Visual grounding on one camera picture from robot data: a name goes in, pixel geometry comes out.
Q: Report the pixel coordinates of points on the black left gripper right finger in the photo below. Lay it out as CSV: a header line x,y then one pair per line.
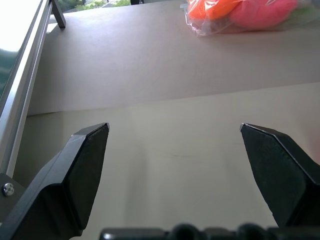
x,y
280,180

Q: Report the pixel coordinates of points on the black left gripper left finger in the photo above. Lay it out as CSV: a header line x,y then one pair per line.
x,y
75,180

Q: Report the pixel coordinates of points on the green plush toy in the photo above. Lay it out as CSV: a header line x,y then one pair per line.
x,y
306,13

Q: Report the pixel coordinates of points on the pink plush toy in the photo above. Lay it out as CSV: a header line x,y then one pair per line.
x,y
262,12

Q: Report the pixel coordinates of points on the clear plastic bag of toys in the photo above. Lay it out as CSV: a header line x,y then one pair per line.
x,y
210,26

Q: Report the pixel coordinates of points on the orange plush toy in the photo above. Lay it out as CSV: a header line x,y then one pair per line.
x,y
210,10

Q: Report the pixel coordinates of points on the green conveyor belt silver frame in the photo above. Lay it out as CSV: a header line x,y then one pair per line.
x,y
17,100

